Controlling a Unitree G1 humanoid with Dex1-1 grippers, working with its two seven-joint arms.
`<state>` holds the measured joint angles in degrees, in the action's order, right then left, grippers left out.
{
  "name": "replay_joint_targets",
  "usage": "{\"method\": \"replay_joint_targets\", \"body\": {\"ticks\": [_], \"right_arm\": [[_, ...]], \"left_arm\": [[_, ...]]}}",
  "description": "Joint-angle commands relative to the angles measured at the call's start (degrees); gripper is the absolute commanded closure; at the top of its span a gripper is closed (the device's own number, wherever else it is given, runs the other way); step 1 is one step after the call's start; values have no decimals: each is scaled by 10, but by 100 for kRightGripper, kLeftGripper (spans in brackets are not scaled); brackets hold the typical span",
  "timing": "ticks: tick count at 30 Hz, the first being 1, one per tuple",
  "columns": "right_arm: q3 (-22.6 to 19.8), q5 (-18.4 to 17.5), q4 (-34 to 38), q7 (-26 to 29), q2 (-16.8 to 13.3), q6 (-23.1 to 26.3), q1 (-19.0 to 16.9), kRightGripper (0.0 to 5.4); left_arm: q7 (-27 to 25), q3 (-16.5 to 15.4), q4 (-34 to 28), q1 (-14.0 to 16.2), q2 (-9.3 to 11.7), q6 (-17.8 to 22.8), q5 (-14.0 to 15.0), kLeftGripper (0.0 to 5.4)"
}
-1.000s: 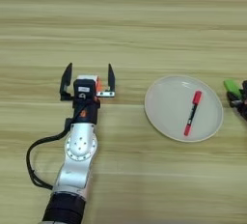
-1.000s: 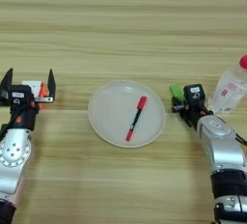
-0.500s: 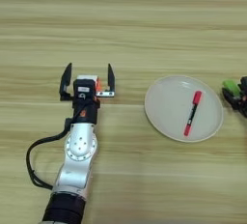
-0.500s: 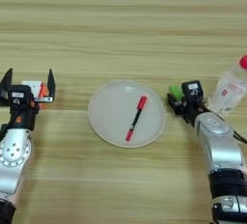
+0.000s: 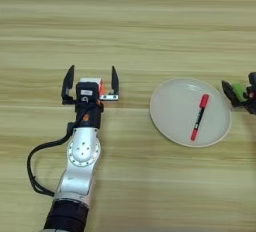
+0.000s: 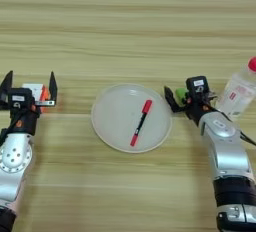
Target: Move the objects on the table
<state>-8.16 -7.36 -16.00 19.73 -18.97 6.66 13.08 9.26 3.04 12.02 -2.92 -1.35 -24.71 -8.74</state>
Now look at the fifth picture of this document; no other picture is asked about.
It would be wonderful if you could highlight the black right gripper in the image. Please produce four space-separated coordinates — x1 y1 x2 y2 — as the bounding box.
221 79 256 116

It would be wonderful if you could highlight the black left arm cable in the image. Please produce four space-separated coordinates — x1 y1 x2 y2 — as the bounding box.
26 109 79 197

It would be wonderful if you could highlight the red and black marker pen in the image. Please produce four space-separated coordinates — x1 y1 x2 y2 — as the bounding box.
190 93 210 142

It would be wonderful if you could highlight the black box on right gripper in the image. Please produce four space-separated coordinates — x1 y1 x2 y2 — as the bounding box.
248 71 256 92

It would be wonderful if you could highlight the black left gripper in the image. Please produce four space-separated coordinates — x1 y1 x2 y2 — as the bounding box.
61 64 120 129

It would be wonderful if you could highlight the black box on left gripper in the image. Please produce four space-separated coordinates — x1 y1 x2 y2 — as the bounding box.
75 81 102 106

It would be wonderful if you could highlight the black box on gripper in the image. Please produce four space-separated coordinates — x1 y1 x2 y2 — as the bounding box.
75 81 102 106
248 71 256 92

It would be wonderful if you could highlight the round white plate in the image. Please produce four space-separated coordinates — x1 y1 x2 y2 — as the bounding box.
149 77 232 148

